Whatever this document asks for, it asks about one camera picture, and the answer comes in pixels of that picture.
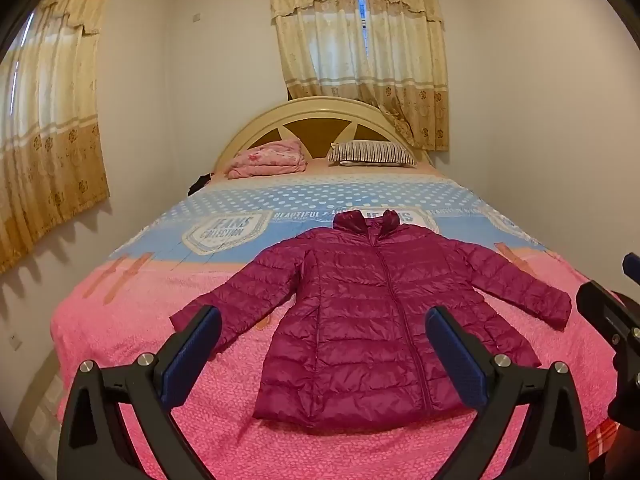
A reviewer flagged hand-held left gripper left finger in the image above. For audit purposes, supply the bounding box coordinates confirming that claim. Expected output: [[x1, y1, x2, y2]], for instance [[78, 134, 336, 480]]
[[57, 305, 223, 480]]

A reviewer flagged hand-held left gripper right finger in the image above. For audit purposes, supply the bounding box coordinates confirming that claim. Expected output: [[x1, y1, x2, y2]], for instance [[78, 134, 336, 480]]
[[425, 305, 591, 480]]

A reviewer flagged magenta puffer jacket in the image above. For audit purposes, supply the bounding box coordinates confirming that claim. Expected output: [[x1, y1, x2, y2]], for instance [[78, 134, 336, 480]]
[[169, 210, 572, 431]]

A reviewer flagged red striped bed sheet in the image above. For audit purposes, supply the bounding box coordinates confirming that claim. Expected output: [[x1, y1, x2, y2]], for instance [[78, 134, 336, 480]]
[[586, 419, 622, 467]]

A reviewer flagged bed with pink-blue cover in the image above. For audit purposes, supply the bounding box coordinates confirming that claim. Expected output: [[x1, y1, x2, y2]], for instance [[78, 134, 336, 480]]
[[50, 162, 626, 480]]

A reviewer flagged folded pink floral quilt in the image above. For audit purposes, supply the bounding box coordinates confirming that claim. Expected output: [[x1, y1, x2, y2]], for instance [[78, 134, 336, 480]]
[[226, 140, 308, 180]]

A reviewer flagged striped pillow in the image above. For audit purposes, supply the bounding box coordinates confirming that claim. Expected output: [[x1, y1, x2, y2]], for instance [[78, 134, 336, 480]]
[[327, 140, 418, 167]]

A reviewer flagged cream arched bed headboard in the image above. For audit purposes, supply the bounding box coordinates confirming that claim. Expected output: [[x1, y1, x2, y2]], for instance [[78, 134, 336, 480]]
[[214, 96, 436, 173]]

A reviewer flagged beige curtain behind headboard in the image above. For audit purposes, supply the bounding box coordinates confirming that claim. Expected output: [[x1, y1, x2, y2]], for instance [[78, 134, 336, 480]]
[[270, 0, 450, 152]]

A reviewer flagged beige curtain on side wall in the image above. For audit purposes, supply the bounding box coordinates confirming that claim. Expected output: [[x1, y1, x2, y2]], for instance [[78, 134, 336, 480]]
[[0, 0, 113, 275]]

